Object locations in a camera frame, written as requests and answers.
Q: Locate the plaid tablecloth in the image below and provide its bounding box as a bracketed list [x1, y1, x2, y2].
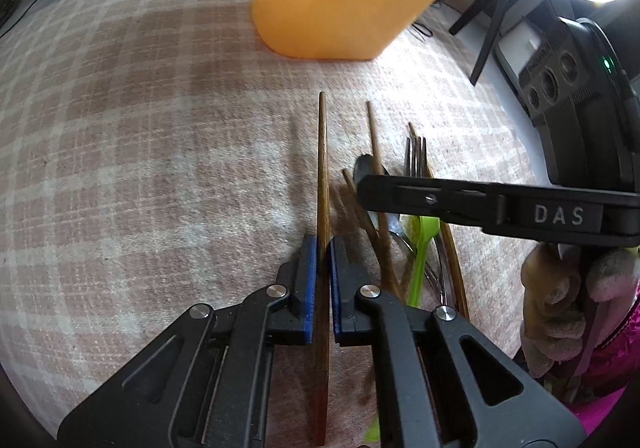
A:
[0, 0, 557, 448]

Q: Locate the black cable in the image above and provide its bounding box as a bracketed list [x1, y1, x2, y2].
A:
[409, 3, 443, 41]

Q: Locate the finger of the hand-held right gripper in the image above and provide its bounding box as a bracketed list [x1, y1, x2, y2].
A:
[356, 172, 502, 233]

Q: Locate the brown wooden chopstick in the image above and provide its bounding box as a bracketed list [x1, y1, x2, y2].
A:
[407, 122, 471, 322]
[341, 169, 381, 250]
[366, 101, 404, 302]
[312, 92, 331, 447]

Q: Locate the black tripod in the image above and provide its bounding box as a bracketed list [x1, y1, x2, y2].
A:
[447, 0, 518, 87]

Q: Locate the green plastic spoon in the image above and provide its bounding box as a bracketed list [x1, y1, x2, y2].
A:
[364, 215, 442, 447]

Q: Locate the metal spoon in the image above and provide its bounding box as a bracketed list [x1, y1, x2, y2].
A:
[353, 154, 442, 290]

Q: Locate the person's right hand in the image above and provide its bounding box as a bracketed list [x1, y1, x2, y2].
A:
[519, 243, 640, 379]

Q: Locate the white box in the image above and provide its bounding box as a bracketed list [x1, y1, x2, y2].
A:
[494, 22, 551, 96]

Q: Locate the person's right forearm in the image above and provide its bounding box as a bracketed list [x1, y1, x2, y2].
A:
[570, 295, 640, 434]

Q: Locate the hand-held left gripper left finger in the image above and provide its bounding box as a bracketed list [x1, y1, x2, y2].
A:
[57, 234, 319, 448]

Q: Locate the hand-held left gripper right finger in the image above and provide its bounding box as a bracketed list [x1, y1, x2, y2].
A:
[329, 236, 587, 448]

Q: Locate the metal fork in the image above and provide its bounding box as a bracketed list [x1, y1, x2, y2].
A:
[403, 136, 449, 305]

